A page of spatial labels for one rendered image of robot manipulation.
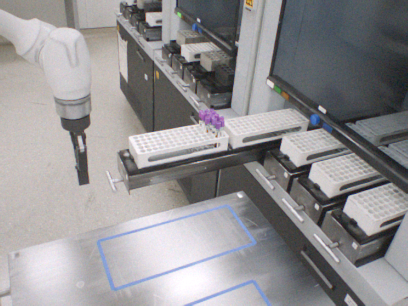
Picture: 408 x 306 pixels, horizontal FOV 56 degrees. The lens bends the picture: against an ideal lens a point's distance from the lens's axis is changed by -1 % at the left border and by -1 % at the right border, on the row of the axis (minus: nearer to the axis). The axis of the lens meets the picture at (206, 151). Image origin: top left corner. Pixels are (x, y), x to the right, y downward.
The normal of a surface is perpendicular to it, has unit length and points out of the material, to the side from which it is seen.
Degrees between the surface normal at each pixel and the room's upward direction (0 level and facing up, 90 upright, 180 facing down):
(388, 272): 0
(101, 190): 0
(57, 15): 90
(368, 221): 90
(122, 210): 0
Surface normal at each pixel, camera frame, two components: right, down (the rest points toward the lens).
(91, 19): 0.42, 0.55
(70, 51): 0.54, 0.32
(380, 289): 0.07, -0.82
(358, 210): -0.90, 0.18
